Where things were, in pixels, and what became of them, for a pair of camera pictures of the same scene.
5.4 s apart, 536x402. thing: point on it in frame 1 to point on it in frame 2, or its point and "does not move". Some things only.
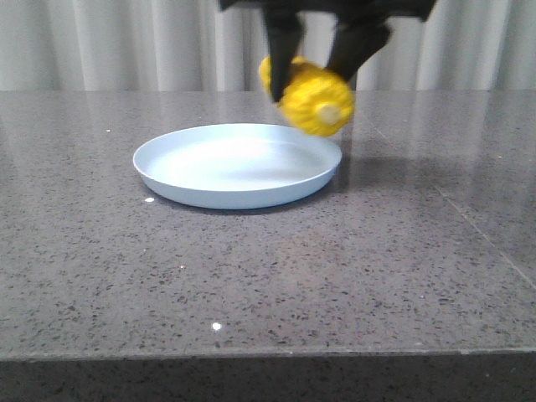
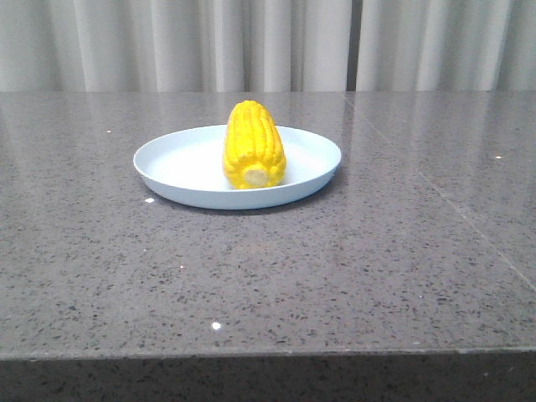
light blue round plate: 232,166 does not move
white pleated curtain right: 463,45 does not move
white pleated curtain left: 142,45 does not move
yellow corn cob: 315,100 to 254,156
